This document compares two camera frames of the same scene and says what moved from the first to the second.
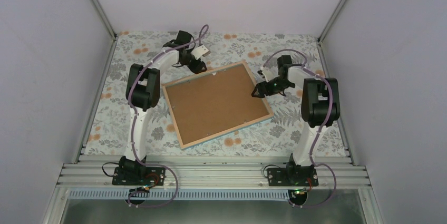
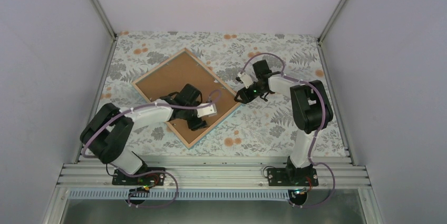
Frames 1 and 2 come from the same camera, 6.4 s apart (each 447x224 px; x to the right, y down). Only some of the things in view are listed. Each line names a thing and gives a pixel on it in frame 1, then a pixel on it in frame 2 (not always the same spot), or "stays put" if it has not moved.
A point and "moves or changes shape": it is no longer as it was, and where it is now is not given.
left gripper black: [196, 68] -> [197, 124]
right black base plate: [294, 176] stays put
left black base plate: [138, 176] stays put
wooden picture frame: [182, 145] -> [191, 145]
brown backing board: [210, 104] moves or changes shape
